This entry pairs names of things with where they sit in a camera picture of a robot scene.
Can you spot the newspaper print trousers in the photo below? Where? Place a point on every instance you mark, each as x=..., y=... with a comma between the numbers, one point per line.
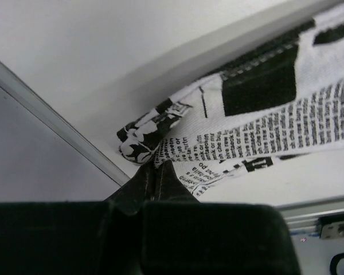
x=283, y=99

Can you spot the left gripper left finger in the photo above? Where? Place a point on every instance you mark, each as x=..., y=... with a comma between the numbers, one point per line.
x=141, y=187

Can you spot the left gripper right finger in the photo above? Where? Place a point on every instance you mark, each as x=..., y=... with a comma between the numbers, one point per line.
x=172, y=186

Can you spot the aluminium rail frame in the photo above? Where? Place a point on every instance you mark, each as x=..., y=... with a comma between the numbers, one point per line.
x=323, y=218

